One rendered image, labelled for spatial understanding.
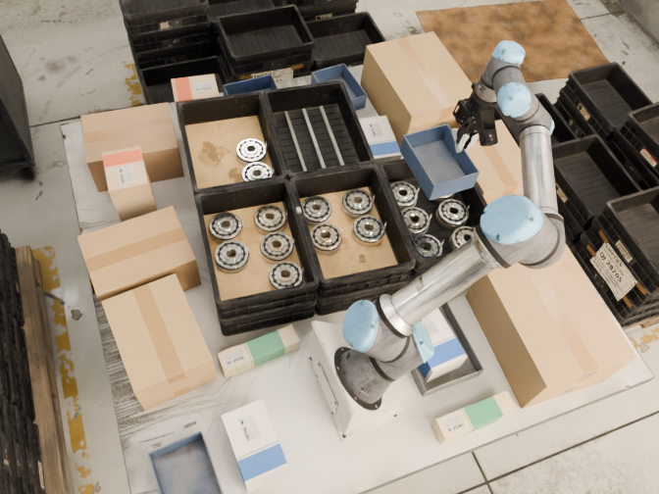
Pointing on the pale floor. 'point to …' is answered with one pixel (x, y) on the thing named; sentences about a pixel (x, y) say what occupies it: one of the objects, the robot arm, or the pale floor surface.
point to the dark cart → (14, 120)
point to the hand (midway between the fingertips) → (461, 150)
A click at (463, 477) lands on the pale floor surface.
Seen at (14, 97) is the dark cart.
